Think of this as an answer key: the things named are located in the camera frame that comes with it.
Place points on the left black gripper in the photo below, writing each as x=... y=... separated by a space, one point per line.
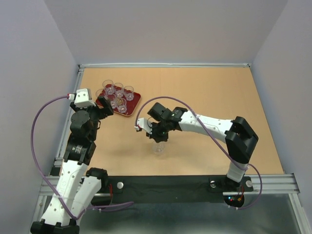
x=107 y=110

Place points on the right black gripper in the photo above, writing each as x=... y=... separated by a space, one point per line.
x=158 y=138

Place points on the clear glass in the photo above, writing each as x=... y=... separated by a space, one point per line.
x=121 y=105
x=158 y=148
x=108 y=86
x=101 y=93
x=129 y=93
x=113 y=100

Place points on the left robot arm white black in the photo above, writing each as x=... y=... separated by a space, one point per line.
x=71 y=196

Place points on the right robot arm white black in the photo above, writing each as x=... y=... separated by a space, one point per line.
x=237 y=134

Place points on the red rectangular tray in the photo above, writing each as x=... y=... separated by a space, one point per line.
x=131 y=105

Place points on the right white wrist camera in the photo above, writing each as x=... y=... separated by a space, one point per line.
x=143 y=124

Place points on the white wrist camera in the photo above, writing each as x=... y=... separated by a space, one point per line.
x=82 y=98
x=143 y=124

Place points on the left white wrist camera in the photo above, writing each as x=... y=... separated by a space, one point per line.
x=82 y=98

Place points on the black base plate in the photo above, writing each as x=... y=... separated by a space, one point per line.
x=168 y=189

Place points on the aluminium left rail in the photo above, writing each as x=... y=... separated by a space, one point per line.
x=55 y=170

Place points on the aluminium rail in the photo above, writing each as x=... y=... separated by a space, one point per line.
x=161 y=65
x=55 y=170
x=271 y=184

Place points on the aluminium back rail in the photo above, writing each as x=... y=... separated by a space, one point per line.
x=161 y=65

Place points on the aluminium front rail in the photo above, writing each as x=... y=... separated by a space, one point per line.
x=271 y=184

